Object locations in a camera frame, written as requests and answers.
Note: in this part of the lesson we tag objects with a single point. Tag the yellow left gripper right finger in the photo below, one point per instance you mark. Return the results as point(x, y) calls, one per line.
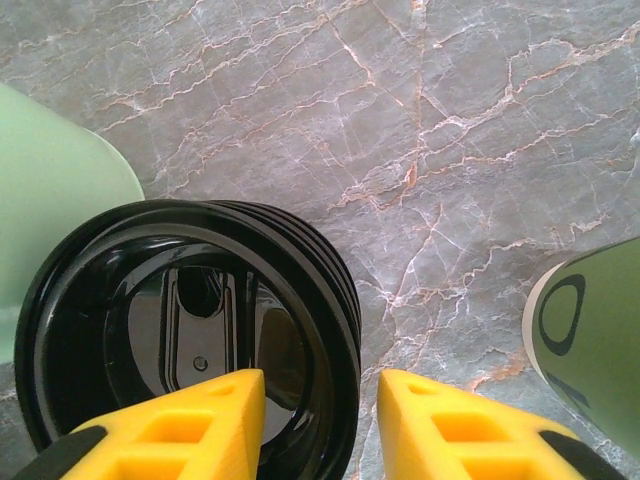
point(450, 430)

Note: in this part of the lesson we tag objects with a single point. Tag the mint green straw holder cup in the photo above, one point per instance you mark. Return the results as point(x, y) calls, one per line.
point(50, 175)

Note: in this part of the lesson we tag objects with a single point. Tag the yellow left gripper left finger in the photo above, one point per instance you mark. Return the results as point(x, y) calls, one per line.
point(200, 430)

